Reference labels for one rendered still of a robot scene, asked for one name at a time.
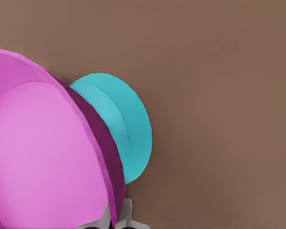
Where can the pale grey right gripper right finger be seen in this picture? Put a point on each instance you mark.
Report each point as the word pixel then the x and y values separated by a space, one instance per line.
pixel 126 218

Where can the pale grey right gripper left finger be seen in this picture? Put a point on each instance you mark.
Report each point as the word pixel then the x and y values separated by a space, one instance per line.
pixel 100 220

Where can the pink plate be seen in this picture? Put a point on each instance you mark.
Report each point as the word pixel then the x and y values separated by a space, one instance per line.
pixel 43 148

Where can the blue plate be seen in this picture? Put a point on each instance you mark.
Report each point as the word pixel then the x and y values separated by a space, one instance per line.
pixel 131 124

